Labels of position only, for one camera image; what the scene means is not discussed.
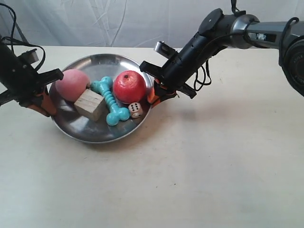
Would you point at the wooden cube block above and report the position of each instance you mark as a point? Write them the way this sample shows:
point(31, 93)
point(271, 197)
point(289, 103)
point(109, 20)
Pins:
point(90, 105)

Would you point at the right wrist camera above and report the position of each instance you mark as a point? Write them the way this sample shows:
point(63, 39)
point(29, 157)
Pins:
point(165, 50)

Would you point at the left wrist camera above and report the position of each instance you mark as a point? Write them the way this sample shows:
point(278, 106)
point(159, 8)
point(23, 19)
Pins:
point(29, 56)

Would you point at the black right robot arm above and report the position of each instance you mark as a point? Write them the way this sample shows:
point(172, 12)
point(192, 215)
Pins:
point(216, 33)

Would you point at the white die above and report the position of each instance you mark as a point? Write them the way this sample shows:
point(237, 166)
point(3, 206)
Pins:
point(135, 110)

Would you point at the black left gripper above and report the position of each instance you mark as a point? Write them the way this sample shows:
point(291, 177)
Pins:
point(24, 83)

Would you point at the round metal plate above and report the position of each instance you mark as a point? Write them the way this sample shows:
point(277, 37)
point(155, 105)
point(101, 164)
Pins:
point(80, 128)

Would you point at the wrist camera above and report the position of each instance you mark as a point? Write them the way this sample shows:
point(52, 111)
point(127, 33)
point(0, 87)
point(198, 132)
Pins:
point(29, 56)
point(165, 50)

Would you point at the turquoise toy bone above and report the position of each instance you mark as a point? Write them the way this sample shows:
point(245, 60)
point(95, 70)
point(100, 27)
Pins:
point(116, 113)

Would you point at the red toy apple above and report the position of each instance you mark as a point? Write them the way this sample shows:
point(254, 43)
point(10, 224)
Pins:
point(129, 87)

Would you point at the pink toy peach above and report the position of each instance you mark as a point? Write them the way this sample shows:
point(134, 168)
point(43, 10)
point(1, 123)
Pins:
point(73, 84)

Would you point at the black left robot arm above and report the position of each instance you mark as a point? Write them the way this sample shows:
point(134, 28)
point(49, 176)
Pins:
point(24, 83)

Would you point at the grey backdrop cloth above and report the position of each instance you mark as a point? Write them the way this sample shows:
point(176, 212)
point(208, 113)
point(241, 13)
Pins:
point(105, 23)

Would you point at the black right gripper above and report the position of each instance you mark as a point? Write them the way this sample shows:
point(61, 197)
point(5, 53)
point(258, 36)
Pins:
point(172, 76)

